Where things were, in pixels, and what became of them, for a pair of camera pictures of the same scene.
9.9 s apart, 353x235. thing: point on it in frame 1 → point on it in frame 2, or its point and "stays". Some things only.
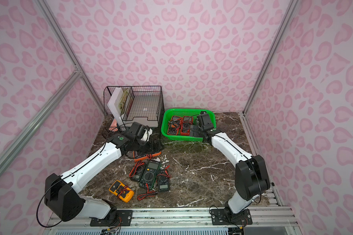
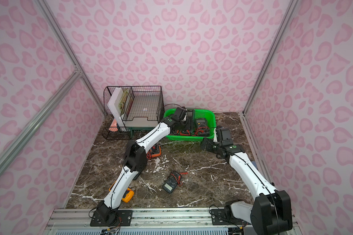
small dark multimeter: (163, 182) → (173, 180)
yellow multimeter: (119, 189) stays
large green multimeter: (150, 175) → (191, 130)
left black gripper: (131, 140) → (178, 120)
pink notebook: (113, 127) stays
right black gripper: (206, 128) → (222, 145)
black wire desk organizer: (126, 105) stays
